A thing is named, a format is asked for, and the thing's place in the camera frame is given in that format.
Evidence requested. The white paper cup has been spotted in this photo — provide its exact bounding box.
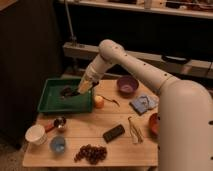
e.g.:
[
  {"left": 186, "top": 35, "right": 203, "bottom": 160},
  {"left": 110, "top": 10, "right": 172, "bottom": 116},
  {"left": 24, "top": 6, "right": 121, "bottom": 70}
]
[{"left": 25, "top": 124, "right": 47, "bottom": 145}]

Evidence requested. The blue folded cloth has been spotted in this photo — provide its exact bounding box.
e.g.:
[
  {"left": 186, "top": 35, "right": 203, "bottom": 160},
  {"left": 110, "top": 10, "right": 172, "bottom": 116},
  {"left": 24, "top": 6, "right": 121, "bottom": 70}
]
[{"left": 129, "top": 94, "right": 158, "bottom": 116}]

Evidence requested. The black handle on rail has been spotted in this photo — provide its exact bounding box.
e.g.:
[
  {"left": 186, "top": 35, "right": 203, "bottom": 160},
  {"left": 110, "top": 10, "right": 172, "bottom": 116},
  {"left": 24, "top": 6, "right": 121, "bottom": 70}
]
[{"left": 161, "top": 55, "right": 191, "bottom": 64}]

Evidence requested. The dark chili pepper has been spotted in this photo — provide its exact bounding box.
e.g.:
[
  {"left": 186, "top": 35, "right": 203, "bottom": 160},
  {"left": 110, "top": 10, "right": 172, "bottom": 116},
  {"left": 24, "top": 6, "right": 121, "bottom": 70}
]
[{"left": 102, "top": 96, "right": 120, "bottom": 107}]

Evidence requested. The black dish brush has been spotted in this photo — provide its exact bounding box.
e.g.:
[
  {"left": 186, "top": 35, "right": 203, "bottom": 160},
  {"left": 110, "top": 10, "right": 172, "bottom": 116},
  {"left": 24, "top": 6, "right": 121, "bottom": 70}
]
[{"left": 59, "top": 81, "right": 100, "bottom": 100}]

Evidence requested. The wooden shelf with items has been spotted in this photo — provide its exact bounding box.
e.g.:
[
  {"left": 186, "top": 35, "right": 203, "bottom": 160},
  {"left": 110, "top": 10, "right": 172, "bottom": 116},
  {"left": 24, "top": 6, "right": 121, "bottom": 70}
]
[{"left": 57, "top": 0, "right": 213, "bottom": 19}]

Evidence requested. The grey metal rail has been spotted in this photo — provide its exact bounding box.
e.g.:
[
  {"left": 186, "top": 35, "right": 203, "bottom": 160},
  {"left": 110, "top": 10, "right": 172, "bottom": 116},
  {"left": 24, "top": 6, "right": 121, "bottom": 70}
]
[{"left": 63, "top": 42, "right": 213, "bottom": 79}]

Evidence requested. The purple bowl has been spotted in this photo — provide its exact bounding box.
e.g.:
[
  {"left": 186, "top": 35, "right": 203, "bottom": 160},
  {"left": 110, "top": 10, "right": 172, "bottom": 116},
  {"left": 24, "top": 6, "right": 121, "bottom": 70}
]
[{"left": 116, "top": 75, "right": 139, "bottom": 95}]

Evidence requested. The black rectangular block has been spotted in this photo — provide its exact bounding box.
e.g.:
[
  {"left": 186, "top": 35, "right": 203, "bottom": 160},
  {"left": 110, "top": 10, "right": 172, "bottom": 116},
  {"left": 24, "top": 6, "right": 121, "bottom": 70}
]
[{"left": 103, "top": 125, "right": 125, "bottom": 143}]

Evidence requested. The light wooden table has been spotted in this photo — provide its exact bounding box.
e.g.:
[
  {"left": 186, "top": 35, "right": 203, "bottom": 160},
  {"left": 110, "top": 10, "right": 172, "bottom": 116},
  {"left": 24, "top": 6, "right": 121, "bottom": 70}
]
[{"left": 23, "top": 80, "right": 158, "bottom": 167}]

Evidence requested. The orange apple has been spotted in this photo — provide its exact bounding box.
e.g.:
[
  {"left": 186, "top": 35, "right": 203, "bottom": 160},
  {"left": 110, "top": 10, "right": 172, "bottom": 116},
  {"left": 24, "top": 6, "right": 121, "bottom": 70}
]
[{"left": 94, "top": 95, "right": 104, "bottom": 109}]

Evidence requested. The green plastic tray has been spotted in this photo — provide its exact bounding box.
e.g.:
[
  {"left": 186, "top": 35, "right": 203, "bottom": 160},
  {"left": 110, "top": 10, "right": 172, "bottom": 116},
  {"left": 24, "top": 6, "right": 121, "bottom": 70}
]
[{"left": 37, "top": 78, "right": 93, "bottom": 114}]

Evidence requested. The red handled metal scoop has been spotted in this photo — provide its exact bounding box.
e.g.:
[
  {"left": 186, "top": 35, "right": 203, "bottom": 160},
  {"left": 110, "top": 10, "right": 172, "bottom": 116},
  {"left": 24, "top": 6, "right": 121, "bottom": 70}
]
[{"left": 45, "top": 117, "right": 66, "bottom": 132}]

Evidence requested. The bunch of dark grapes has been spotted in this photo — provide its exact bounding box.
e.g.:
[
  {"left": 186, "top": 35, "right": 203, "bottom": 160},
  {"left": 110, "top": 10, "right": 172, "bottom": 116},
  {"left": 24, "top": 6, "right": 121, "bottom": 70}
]
[{"left": 74, "top": 144, "right": 107, "bottom": 165}]

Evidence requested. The red-brown bowl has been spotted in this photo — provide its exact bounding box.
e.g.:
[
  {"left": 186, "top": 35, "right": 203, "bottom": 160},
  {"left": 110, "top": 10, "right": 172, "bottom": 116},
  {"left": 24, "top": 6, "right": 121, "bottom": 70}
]
[{"left": 149, "top": 113, "right": 158, "bottom": 135}]

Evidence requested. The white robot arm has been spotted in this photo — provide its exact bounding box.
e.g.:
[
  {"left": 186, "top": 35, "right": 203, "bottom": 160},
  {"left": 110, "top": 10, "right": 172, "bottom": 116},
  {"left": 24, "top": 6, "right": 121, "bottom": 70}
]
[{"left": 78, "top": 39, "right": 213, "bottom": 171}]

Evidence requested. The small blue bowl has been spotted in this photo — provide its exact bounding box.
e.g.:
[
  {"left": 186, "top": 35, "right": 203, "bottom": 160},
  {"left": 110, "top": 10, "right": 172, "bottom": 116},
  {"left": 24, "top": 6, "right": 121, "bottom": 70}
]
[{"left": 50, "top": 136, "right": 66, "bottom": 154}]

